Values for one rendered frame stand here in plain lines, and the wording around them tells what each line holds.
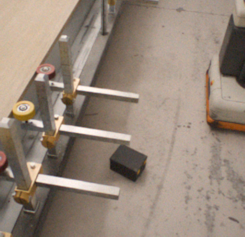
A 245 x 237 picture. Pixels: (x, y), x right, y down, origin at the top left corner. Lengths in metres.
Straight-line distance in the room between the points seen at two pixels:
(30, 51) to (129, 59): 1.65
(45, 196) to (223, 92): 1.59
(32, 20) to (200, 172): 1.40
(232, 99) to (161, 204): 0.90
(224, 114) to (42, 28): 1.37
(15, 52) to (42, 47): 0.12
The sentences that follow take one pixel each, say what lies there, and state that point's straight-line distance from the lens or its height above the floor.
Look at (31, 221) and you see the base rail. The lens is 1.21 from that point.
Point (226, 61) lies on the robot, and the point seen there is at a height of 0.41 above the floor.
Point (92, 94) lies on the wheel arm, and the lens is 1.43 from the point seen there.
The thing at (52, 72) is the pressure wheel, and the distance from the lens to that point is 1.42.
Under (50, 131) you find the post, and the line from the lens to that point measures 1.22.
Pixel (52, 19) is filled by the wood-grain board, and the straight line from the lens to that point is 1.82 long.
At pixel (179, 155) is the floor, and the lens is 2.29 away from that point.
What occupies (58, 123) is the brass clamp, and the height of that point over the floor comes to 0.84.
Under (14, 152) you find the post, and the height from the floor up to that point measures 1.05.
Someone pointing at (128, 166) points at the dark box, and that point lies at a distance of 2.03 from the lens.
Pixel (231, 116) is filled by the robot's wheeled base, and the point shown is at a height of 0.19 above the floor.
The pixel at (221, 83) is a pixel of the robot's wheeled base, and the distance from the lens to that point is 2.50.
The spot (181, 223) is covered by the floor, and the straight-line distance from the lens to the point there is 2.01.
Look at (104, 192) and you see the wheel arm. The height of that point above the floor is 0.84.
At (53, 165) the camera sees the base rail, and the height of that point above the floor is 0.70.
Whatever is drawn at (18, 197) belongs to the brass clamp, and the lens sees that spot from 1.09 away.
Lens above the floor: 1.75
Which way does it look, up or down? 44 degrees down
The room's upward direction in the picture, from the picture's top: 3 degrees clockwise
